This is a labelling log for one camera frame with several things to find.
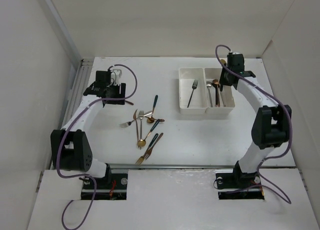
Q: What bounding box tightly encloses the silver spoon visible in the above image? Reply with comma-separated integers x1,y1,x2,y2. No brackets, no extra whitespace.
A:
206,81,213,108

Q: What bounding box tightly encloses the black handle fork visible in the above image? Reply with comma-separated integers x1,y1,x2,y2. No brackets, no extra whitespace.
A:
187,79,199,108

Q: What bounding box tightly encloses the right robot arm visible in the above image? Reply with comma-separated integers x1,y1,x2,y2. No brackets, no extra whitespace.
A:
216,52,292,189

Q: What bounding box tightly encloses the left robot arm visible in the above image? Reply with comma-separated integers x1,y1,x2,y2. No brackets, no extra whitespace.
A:
50,70,126,189

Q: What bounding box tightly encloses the right white plastic container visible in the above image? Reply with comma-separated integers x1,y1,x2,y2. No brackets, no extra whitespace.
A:
204,68,235,117

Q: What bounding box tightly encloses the white plastic container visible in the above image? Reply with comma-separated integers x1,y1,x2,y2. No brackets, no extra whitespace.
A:
204,68,235,117
178,67,208,115

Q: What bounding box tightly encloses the left white plastic container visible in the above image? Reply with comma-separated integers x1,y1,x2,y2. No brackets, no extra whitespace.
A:
178,67,208,115

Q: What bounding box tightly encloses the rose gold fork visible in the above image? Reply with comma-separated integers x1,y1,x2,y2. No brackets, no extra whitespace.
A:
133,109,141,149

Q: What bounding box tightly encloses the silver fork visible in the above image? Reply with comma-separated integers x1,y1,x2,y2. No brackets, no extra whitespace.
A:
138,110,152,140
119,119,138,128

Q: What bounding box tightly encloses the brown wooden fork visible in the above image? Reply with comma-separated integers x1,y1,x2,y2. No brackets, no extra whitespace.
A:
144,132,164,161

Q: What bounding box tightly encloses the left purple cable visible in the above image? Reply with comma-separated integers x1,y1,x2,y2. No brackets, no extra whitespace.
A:
56,64,138,230

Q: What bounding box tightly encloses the purple cable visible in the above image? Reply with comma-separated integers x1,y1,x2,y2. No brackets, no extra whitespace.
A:
215,44,293,205
56,64,138,230

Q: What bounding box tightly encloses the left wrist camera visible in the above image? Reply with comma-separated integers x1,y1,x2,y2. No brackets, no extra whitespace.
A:
110,68,122,86

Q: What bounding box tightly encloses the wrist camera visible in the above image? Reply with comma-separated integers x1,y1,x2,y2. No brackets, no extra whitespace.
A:
110,68,122,86
228,51,242,55

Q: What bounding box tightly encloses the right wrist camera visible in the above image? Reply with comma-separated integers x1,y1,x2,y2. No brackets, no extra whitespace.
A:
228,51,242,55

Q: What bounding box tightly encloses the gold spoon green handle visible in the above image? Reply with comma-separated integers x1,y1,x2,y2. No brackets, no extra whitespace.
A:
137,118,165,149

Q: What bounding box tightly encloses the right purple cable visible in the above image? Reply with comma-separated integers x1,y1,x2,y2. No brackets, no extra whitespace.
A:
215,44,293,205

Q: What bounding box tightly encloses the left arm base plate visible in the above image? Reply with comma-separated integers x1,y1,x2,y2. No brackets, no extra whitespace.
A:
80,169,128,201

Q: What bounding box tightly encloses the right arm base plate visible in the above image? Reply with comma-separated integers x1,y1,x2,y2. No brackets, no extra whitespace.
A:
215,172,265,200

